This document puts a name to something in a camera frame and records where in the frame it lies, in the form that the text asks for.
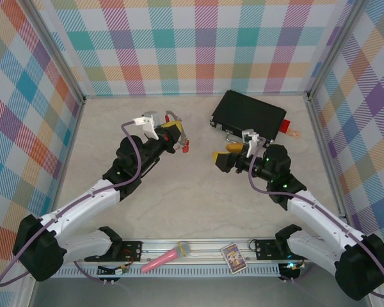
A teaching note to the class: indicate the metal and red key hoop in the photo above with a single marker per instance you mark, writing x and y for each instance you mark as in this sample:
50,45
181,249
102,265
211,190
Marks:
171,112

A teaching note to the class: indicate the red key tag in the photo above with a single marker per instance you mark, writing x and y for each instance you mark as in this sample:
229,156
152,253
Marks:
185,147

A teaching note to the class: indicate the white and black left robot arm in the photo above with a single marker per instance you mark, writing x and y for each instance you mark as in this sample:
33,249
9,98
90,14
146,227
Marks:
83,244

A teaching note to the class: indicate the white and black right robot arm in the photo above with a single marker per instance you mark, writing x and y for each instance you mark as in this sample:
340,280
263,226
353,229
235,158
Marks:
313,247

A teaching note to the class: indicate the red block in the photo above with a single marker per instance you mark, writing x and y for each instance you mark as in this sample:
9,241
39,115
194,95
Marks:
284,126

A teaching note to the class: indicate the black carrying case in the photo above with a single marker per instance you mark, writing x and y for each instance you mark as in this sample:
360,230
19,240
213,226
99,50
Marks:
248,112

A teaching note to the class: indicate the small picture card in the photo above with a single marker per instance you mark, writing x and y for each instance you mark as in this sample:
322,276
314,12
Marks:
234,258

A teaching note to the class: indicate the pink toy microphone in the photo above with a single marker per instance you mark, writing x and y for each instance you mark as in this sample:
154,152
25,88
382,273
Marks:
161,257

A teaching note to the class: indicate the grey metal shelf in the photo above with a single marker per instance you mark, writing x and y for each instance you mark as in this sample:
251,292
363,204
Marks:
195,292

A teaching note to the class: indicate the aluminium back rail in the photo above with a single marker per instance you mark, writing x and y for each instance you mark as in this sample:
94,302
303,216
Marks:
195,95

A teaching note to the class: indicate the aluminium side rail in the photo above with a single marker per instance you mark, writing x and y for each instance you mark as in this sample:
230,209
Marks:
69,150
327,160

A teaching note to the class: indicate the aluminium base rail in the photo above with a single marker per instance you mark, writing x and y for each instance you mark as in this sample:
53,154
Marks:
204,246

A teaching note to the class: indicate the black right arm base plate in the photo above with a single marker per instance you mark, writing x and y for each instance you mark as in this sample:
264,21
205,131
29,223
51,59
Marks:
265,249

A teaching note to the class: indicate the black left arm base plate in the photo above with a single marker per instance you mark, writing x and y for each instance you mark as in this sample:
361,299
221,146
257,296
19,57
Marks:
131,251

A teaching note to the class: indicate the aluminium frame post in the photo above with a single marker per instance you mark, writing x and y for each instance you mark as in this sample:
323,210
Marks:
336,49
56,51

